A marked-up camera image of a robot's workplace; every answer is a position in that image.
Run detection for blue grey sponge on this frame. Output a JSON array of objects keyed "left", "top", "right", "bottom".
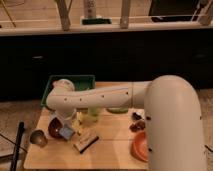
[{"left": 59, "top": 125, "right": 74, "bottom": 140}]

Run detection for dark purple bowl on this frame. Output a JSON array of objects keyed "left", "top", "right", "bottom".
[{"left": 48, "top": 117, "right": 63, "bottom": 139}]

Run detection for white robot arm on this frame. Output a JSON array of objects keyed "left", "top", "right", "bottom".
[{"left": 46, "top": 75, "right": 207, "bottom": 171}]

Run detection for orange red bowl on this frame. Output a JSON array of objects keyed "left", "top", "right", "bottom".
[{"left": 131, "top": 131, "right": 148, "bottom": 162}]

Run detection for green plastic tray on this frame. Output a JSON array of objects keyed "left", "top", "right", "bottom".
[{"left": 41, "top": 75, "right": 95, "bottom": 107}]

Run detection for green toy cucumber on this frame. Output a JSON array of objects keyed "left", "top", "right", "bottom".
[{"left": 106, "top": 108, "right": 128, "bottom": 114}]

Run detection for green cup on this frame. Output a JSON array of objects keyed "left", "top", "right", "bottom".
[{"left": 88, "top": 108, "right": 100, "bottom": 122}]

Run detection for dark brown toy pieces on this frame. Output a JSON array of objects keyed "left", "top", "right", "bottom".
[{"left": 129, "top": 112, "right": 145, "bottom": 132}]

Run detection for yellow toy fries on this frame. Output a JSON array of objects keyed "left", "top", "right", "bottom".
[{"left": 72, "top": 112, "right": 83, "bottom": 135}]

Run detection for wooden brush with black edge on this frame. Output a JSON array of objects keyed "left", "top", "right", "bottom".
[{"left": 74, "top": 132, "right": 99, "bottom": 154}]

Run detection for wooden table leg right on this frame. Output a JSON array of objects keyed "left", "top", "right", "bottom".
[{"left": 120, "top": 0, "right": 131, "bottom": 29}]

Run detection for wooden table leg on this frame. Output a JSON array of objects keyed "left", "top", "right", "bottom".
[
  {"left": 120, "top": 0, "right": 131, "bottom": 29},
  {"left": 55, "top": 0, "right": 70, "bottom": 31}
]

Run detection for metal cup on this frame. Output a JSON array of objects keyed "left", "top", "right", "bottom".
[{"left": 30, "top": 130, "right": 48, "bottom": 147}]

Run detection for wooden table leg left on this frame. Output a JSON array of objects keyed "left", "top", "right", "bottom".
[{"left": 55, "top": 0, "right": 70, "bottom": 31}]

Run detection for black box in background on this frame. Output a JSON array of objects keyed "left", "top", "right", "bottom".
[{"left": 149, "top": 0, "right": 199, "bottom": 22}]

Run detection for black pole at left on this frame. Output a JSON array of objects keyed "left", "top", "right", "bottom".
[{"left": 10, "top": 122, "right": 25, "bottom": 171}]

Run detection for green base white post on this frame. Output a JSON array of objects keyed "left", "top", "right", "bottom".
[{"left": 82, "top": 0, "right": 111, "bottom": 25}]

